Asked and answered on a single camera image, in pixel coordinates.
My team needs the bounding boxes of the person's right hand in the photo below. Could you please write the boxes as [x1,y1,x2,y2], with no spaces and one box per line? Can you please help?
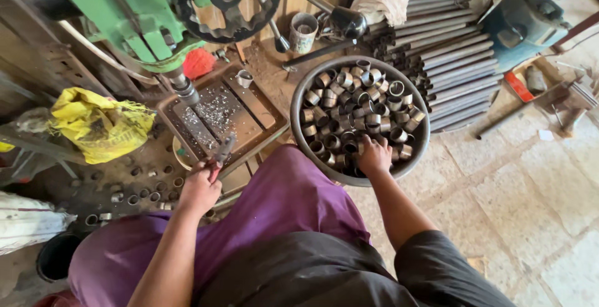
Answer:
[357,134,393,178]

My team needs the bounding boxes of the person's left hand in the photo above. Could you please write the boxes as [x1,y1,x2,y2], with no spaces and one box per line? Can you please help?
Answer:
[178,158,223,217]

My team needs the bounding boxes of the grey metal pliers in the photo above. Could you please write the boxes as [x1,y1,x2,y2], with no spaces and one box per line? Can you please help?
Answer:
[209,132,237,183]

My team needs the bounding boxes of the round grey metal basin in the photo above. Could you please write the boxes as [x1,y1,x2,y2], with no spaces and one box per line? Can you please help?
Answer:
[290,55,431,188]

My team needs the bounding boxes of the heap of short metal rings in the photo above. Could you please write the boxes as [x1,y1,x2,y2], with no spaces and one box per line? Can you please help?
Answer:
[299,59,427,178]

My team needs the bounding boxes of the brown metal drill table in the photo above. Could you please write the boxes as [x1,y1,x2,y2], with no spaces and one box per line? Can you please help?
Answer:
[156,62,291,180]

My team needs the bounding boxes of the purple trousers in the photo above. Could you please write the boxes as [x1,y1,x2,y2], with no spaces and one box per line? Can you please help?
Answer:
[68,144,373,307]

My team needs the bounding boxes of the scattered metal rings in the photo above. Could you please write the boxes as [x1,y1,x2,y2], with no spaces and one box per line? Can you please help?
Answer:
[84,143,221,227]

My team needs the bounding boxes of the steel drill chuck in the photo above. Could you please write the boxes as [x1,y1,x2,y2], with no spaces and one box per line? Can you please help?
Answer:
[168,68,201,107]

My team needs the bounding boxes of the red bristle brush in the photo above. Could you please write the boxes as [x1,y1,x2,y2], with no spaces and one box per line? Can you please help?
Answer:
[182,48,216,81]

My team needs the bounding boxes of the yellow woven sack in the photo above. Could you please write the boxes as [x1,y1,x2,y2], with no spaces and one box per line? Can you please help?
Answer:
[47,87,156,165]

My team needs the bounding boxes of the stack of long steel pipes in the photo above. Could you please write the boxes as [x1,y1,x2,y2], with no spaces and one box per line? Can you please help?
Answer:
[363,0,505,134]

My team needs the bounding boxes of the dirty paint can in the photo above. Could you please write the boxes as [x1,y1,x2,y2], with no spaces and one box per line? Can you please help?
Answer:
[288,12,319,55]

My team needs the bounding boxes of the black shirt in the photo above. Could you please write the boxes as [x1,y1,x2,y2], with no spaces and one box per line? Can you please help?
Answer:
[197,230,518,307]

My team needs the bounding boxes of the black spoked hand wheel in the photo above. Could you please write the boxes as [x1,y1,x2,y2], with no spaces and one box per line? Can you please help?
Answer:
[175,0,283,44]

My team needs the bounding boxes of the black bucket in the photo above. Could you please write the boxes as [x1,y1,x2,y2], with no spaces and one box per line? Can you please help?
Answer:
[36,231,87,283]

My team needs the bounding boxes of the green drill press machine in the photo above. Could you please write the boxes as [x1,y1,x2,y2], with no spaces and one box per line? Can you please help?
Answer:
[42,0,284,75]

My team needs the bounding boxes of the white woven sack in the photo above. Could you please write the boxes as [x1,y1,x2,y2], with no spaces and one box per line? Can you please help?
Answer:
[0,191,78,256]

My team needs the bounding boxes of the blue machine housing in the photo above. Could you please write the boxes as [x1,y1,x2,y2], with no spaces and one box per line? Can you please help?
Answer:
[481,0,572,74]

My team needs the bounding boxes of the single metal ring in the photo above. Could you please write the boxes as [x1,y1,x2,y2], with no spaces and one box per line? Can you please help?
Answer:
[235,69,254,89]

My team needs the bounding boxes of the black knob lever handle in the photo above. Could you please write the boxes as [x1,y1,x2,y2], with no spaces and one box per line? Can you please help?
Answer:
[276,0,368,40]

